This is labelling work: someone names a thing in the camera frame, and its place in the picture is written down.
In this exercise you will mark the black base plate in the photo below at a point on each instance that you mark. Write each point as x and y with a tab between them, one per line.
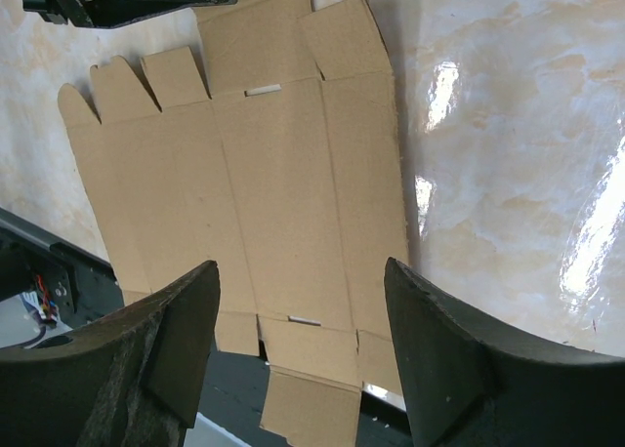
50	286

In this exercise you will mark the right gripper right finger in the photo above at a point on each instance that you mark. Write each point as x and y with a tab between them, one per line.
470	379

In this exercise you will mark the brown cardboard box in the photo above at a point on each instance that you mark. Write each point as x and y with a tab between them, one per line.
278	161

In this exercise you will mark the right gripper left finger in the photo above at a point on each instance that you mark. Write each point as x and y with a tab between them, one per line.
132	378

